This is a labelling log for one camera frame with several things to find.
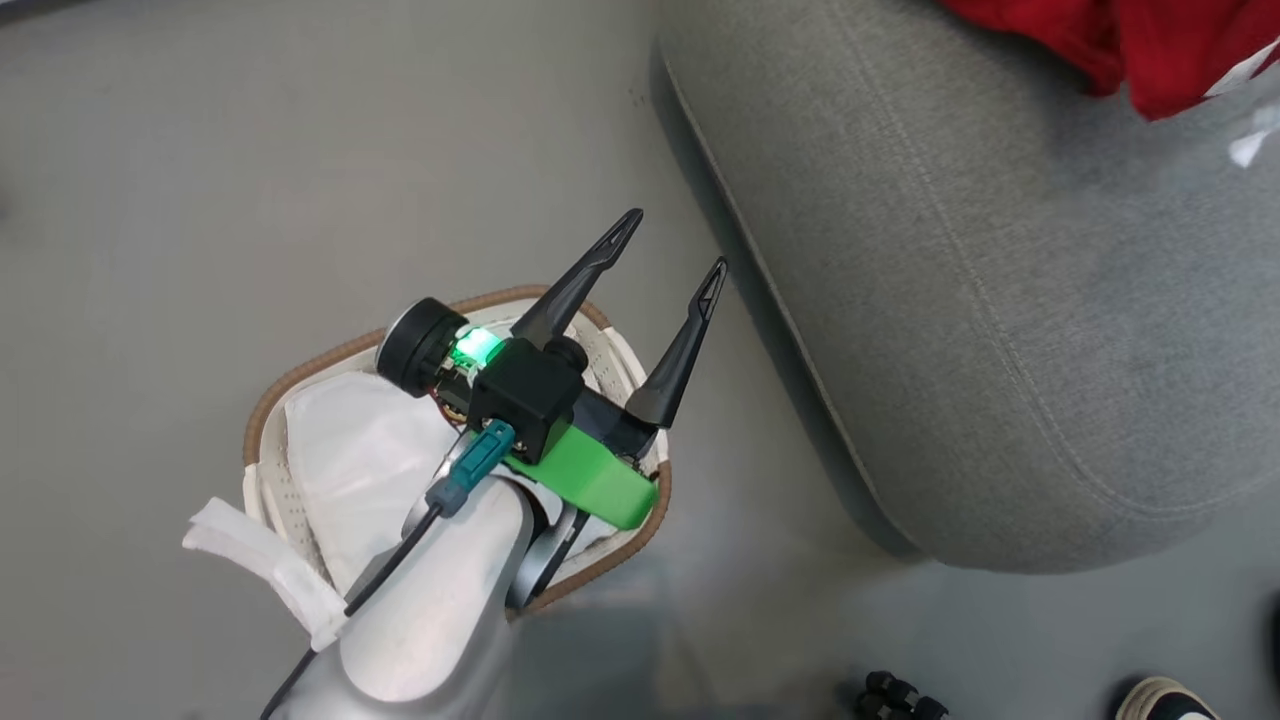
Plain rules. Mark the white and black shoe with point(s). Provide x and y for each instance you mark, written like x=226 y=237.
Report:
x=1165 y=702

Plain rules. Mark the grey fabric sofa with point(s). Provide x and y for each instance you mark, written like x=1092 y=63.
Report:
x=1000 y=300

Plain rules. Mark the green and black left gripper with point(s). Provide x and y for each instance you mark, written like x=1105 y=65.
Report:
x=590 y=480

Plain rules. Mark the white laundry basket brown rim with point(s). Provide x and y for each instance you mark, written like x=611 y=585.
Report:
x=262 y=420

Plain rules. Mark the black knobbed part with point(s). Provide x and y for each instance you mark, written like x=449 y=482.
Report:
x=895 y=697

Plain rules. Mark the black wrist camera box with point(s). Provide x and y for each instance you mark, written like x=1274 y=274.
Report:
x=525 y=395

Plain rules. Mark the red jersey with white trim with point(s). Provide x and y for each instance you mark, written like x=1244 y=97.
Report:
x=1150 y=40

